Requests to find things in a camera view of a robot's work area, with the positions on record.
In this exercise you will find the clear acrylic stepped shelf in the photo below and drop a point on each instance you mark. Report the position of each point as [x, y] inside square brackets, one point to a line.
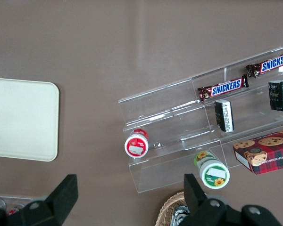
[179, 122]

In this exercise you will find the Snickers chocolate bar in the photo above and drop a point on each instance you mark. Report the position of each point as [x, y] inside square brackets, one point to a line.
[273, 63]
[226, 87]

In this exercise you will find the aluminium foil tray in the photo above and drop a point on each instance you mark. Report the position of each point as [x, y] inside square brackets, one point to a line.
[179, 214]

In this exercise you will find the light oval wicker basket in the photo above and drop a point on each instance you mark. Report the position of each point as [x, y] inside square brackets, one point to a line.
[166, 209]

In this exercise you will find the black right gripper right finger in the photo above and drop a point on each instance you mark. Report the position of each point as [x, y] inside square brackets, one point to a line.
[198, 207]

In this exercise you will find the clear acrylic bottle rack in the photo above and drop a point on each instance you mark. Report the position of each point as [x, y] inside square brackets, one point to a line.
[26, 199]

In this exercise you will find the cream plastic tray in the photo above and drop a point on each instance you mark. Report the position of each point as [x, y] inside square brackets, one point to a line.
[21, 120]

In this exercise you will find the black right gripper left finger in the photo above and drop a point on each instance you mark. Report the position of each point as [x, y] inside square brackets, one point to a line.
[56, 202]

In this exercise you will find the red lidded yogurt cup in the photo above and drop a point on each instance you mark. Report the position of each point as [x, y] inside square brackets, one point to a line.
[136, 146]

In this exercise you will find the small black snack box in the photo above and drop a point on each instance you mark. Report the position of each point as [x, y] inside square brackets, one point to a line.
[279, 95]
[222, 115]

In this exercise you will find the green lidded sunflower cup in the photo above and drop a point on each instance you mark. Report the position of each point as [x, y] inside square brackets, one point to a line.
[214, 175]

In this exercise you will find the red plaid cookie box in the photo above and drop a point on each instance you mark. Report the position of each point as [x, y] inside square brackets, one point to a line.
[273, 155]

